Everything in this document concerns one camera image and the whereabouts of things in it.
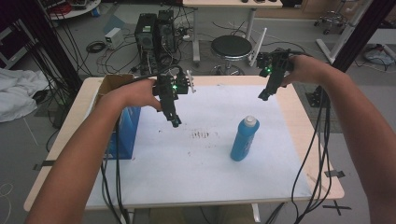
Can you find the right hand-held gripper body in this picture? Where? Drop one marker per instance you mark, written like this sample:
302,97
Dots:
275,63

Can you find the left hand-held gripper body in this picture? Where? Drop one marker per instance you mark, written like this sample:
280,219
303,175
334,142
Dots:
168,85

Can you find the blue cardboard box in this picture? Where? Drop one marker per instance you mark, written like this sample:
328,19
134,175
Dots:
127,137

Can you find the blue bottle with white cap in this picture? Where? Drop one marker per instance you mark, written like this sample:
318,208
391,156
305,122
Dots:
244,140

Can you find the person's left hand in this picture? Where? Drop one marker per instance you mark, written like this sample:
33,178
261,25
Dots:
140,93

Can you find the person's right hand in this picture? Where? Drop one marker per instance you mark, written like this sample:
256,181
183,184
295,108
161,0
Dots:
308,70

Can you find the grey floor mat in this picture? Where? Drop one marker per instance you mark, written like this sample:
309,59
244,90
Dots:
308,118

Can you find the black round stool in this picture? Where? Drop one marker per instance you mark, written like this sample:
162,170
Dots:
231,46

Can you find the black computer tower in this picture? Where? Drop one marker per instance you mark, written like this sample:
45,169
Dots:
165,34
145,34

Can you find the white table sheet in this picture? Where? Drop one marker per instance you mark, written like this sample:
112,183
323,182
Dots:
202,174

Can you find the rolling chair base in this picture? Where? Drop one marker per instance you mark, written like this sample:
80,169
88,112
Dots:
331,20

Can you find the small white device box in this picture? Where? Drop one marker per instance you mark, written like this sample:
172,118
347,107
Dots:
113,38

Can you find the white metal stand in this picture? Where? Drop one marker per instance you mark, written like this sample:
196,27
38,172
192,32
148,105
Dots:
345,34

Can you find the blue round device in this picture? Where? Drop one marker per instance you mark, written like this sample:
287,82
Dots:
378,57

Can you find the black tape strip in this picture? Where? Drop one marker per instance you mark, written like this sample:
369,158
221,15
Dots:
45,164
334,174

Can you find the round white table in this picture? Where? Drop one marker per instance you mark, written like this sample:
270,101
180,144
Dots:
77,11

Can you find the black tape cross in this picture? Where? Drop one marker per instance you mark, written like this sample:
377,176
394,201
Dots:
336,207

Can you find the white cloth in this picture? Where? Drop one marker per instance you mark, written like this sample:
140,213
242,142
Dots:
18,93

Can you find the dark cabinet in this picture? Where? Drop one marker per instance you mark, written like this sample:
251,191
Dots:
12,46

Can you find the black metal post with base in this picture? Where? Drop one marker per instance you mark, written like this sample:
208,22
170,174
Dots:
361,31

